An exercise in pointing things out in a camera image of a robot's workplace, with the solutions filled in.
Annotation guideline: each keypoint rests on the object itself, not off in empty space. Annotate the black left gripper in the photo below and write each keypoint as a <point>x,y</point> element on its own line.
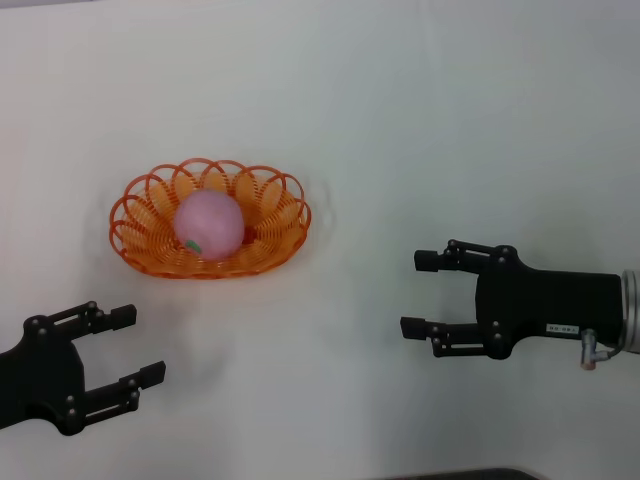
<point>45,375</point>

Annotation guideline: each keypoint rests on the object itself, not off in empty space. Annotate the pink plush peach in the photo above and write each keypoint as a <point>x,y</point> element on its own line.
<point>210,220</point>

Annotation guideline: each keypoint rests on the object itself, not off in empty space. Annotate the dark robot torso edge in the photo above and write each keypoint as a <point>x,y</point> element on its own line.
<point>470,475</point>

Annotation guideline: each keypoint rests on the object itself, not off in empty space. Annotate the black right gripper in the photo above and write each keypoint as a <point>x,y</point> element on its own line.
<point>550,305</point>

